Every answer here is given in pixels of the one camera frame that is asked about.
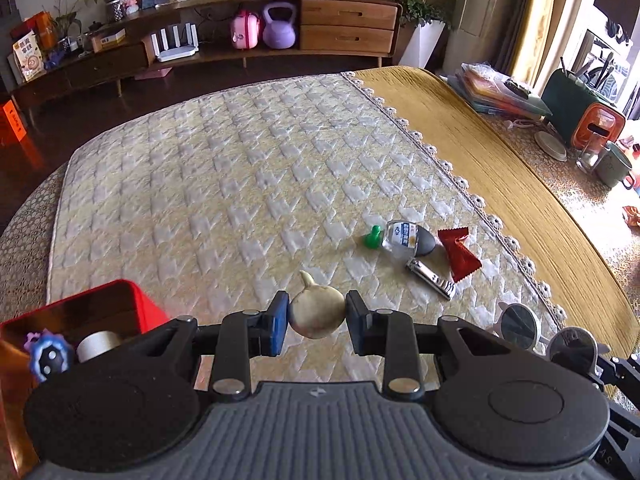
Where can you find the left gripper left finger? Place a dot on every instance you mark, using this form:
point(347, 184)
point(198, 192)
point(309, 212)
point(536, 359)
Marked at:
point(273, 324)

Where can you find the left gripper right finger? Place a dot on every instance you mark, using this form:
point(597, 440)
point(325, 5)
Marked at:
point(366, 327)

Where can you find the beige garlic shaped object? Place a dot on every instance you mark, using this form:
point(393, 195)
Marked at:
point(317, 311)

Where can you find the silver nail clipper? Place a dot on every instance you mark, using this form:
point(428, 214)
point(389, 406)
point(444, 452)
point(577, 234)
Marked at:
point(445, 288)

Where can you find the blue spiky toy figure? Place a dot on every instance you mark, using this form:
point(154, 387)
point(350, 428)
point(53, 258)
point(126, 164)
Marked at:
point(49, 354)

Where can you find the green pawn piece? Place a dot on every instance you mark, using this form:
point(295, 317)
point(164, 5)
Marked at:
point(374, 238)

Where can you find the red snack packet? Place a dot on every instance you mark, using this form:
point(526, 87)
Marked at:
point(461, 260)

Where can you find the red tin box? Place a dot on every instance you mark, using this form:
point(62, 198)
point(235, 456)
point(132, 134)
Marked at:
point(119, 306)

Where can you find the quilted cream yellow mat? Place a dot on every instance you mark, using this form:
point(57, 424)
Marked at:
point(214, 204)

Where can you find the mustard yellow table runner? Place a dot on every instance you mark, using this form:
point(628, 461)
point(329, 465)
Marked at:
point(569, 223)

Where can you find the stack of folders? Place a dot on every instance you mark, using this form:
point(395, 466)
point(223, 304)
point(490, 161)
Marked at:
point(492, 93)

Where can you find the green mug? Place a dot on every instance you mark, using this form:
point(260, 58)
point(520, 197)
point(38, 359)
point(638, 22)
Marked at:
point(614, 167)

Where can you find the white wifi router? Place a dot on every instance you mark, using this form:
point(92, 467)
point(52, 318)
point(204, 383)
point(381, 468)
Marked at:
point(173, 43)

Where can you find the purple kettlebell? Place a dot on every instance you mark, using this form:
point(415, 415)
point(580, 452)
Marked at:
point(279, 34)

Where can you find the green orange storage box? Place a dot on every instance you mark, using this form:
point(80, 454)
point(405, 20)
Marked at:
point(577, 112)

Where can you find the pink toy case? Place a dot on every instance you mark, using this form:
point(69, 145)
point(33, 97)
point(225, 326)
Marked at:
point(245, 30)

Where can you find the long wooden tv cabinet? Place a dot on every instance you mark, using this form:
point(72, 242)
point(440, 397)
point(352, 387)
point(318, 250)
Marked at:
point(322, 27)

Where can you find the orange gift box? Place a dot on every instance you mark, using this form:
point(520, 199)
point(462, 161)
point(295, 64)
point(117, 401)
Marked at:
point(12, 130)

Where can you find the potted green plant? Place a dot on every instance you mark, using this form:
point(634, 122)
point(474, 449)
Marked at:
point(425, 22)

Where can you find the snack box on cabinet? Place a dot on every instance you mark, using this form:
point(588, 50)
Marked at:
point(28, 56)

